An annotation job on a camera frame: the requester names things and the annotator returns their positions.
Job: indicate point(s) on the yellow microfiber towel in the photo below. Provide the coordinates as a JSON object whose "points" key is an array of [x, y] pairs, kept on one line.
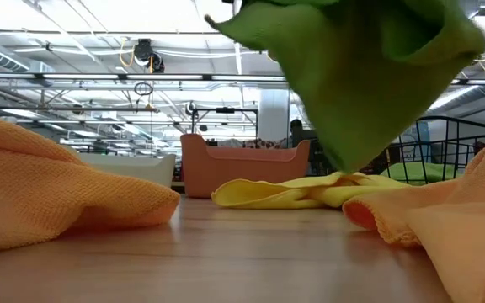
{"points": [[268, 193]]}

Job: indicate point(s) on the orange towel with white tag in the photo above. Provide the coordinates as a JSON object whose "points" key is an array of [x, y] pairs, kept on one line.
{"points": [[36, 189]]}

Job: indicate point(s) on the orange microfiber towel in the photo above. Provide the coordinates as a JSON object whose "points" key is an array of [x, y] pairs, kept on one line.
{"points": [[457, 231]]}

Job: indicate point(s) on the floral patterned cushion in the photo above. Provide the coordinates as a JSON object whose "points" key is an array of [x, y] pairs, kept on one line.
{"points": [[263, 144]]}

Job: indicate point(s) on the orange plastic basket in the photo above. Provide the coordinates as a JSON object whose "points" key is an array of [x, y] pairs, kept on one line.
{"points": [[234, 172]]}

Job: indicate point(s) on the white round column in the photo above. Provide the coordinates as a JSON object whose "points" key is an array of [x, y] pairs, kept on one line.
{"points": [[274, 113]]}

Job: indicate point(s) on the person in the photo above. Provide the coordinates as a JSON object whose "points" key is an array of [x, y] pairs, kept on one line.
{"points": [[297, 132]]}

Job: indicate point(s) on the white plastic basket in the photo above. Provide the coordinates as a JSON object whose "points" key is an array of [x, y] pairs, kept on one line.
{"points": [[141, 168]]}

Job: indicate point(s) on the clear bottle with blue cap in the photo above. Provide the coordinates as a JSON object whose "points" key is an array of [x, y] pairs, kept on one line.
{"points": [[419, 139]]}

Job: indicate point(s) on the long ceiling light bar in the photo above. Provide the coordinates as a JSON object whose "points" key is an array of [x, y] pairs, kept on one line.
{"points": [[78, 77]]}

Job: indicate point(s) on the black metal frame stand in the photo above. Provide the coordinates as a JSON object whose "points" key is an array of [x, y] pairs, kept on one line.
{"points": [[225, 110]]}

